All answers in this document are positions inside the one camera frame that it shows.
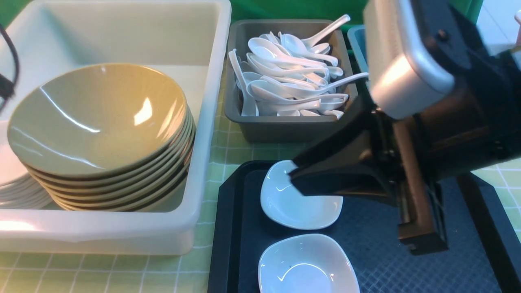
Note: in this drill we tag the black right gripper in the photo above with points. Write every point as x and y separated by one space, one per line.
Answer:
469 129

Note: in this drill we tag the white square dish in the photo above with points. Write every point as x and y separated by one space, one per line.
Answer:
285 205
310 263

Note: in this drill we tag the tan noodle bowl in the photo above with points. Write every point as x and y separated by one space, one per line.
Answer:
97 120

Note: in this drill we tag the white ceramic soup spoon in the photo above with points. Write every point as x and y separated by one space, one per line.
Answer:
269 52

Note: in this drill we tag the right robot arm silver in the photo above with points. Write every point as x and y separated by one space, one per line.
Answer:
418 51

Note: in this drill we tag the pile of white soup spoons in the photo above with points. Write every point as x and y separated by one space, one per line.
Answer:
275 90

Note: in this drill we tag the blue plastic chopstick bin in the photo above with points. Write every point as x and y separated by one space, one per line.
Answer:
357 42

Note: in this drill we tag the green cloth backdrop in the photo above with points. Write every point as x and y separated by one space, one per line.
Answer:
280 9

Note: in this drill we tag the black plastic serving tray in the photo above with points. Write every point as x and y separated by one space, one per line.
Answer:
483 256

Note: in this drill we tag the stack of tan bowls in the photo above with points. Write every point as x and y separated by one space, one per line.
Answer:
137 189

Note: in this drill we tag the large white plastic tub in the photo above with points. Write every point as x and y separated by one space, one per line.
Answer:
186 39

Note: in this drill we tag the stack of white dishes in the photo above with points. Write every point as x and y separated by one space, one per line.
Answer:
18 190

